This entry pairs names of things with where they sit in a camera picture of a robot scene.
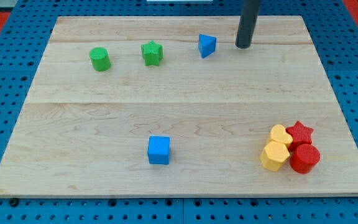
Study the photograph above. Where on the blue triangle block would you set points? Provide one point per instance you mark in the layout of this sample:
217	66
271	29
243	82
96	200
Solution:
206	45

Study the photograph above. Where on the green star block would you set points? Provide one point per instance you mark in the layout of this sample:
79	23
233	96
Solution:
152	53

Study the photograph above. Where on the red star block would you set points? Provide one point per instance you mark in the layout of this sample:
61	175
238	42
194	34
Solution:
300	133

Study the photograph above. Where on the blue cube block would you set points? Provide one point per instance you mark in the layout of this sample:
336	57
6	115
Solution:
159	150

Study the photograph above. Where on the light wooden board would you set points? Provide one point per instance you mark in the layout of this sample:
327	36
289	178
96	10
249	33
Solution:
82	133

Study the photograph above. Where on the green cylinder block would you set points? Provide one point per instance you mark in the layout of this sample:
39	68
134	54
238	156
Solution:
100	59

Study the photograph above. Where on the yellow heart block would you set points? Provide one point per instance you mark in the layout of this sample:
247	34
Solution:
279	134

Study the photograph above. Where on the yellow hexagon block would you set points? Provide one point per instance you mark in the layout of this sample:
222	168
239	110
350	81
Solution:
274	155

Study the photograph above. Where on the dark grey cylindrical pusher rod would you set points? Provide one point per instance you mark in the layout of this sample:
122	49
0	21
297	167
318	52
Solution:
247	22

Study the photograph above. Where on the red cylinder block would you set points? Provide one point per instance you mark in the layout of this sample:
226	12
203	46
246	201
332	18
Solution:
304	159

